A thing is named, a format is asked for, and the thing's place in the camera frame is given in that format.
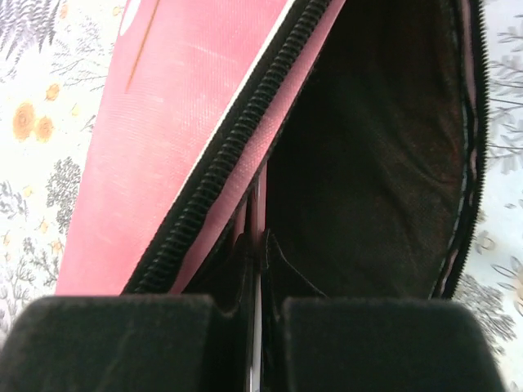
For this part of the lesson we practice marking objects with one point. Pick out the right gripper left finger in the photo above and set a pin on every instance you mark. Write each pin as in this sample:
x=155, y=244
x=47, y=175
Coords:
x=201, y=340

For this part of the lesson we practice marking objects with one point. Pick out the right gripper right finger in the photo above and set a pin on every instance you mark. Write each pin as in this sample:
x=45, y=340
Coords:
x=314, y=343

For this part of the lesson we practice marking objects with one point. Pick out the pink racket cover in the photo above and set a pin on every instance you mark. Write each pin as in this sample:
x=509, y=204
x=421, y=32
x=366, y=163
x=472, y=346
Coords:
x=337, y=147

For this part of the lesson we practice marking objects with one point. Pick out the floral table cloth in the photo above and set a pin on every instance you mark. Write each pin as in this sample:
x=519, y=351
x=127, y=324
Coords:
x=55, y=57

